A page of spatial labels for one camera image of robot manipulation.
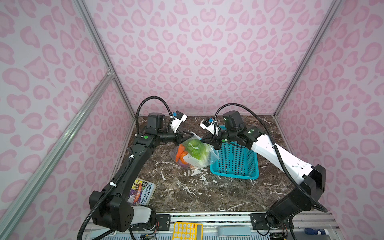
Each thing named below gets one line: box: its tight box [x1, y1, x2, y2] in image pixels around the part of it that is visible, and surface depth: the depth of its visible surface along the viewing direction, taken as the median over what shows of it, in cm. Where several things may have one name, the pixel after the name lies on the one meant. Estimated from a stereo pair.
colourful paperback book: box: [127, 177, 157, 206], surface depth 82 cm
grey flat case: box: [217, 226, 252, 236], surface depth 71 cm
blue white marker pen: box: [304, 228, 329, 236], surface depth 70 cm
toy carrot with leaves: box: [175, 144, 189, 165], surface depth 88 cm
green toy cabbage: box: [185, 139, 211, 162], surface depth 79 cm
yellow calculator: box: [172, 221, 203, 240], surface depth 71 cm
